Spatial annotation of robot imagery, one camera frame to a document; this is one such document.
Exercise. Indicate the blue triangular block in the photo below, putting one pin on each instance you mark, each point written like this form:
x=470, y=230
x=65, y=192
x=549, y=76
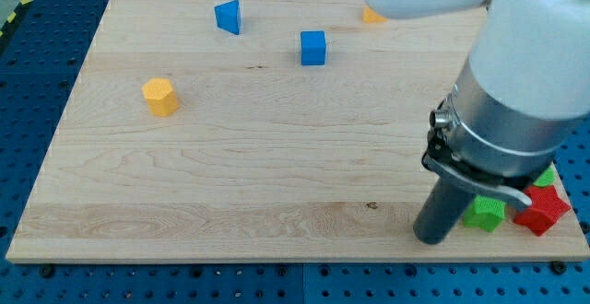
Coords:
x=228, y=16

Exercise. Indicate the orange block at far edge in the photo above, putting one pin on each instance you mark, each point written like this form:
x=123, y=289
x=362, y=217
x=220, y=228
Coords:
x=370, y=16

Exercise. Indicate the green star block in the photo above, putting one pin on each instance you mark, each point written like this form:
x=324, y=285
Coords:
x=484, y=213

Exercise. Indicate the yellow hexagon block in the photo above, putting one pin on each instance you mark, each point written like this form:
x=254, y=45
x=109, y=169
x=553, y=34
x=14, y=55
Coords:
x=160, y=97

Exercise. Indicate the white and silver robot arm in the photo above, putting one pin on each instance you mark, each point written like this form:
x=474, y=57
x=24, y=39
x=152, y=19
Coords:
x=524, y=87

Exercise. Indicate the red star block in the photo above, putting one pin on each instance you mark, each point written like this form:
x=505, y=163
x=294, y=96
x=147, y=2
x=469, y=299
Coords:
x=545, y=211

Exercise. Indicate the light wooden board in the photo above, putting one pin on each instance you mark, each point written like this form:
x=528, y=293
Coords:
x=266, y=160

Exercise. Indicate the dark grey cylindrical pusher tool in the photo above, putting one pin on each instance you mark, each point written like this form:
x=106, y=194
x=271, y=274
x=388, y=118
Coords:
x=441, y=212

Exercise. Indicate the green block behind arm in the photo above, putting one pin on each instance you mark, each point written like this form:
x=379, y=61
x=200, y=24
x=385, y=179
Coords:
x=545, y=179

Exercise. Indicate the blue cube block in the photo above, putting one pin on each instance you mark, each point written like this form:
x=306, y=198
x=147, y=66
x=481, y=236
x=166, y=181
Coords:
x=313, y=47

